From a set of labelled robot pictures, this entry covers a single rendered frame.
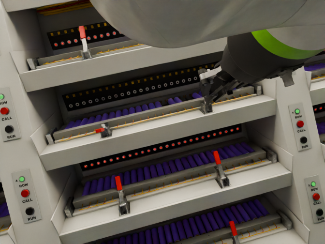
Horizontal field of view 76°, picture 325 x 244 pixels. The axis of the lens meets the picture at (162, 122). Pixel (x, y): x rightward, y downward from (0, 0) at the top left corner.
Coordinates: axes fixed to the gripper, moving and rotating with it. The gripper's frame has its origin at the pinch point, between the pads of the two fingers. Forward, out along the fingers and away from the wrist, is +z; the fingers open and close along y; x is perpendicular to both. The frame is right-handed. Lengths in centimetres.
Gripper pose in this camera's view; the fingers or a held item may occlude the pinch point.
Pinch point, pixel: (214, 92)
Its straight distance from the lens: 48.3
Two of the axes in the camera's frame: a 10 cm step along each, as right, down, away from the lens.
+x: -2.4, -9.6, 1.4
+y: 9.7, -2.3, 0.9
